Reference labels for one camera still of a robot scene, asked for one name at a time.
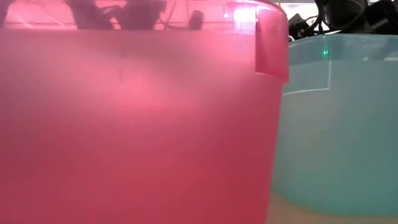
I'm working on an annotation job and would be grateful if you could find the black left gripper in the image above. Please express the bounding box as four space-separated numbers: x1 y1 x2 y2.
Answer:
116 0 205 31

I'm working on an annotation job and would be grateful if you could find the red translucent plastic bin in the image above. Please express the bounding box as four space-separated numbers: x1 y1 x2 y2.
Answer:
0 0 290 224

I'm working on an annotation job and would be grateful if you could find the teal translucent plastic bin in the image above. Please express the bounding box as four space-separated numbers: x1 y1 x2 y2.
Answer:
271 32 398 217

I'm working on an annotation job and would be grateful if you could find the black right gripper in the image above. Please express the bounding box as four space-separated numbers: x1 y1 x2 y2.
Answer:
288 0 371 40

